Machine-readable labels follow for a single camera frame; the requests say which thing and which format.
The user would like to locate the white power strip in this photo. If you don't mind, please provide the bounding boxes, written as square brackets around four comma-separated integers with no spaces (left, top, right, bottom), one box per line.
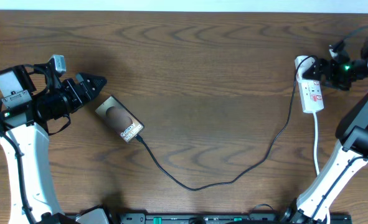
[295,55,324,114]

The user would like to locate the black charger cable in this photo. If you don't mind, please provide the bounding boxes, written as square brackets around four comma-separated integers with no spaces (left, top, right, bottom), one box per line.
[135,55,320,192]

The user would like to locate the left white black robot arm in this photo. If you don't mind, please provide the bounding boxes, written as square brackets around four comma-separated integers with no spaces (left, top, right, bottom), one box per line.
[0,63,110,223]

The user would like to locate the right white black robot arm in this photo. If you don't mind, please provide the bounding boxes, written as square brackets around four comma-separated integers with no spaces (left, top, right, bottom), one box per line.
[280,38,368,223]

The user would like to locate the white power strip cord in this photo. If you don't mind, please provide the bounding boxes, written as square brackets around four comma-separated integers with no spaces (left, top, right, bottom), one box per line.
[313,112,331,224]

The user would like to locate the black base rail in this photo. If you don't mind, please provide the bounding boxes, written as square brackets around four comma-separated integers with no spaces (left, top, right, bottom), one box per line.
[65,212,352,224]

